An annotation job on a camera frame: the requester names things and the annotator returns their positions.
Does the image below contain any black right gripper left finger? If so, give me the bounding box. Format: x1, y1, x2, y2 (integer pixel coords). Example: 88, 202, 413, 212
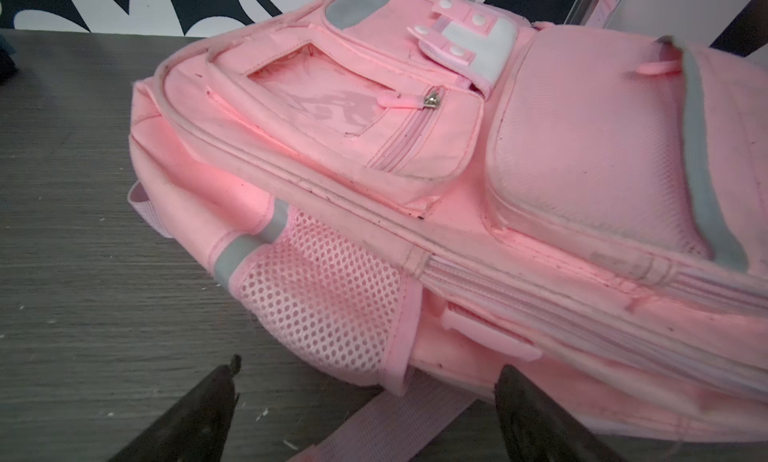
110, 354, 242, 462

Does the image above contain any pink student backpack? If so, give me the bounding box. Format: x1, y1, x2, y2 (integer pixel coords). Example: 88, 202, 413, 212
129, 0, 767, 461

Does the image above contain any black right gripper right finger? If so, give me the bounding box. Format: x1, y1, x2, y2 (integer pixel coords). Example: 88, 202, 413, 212
494, 365, 624, 462

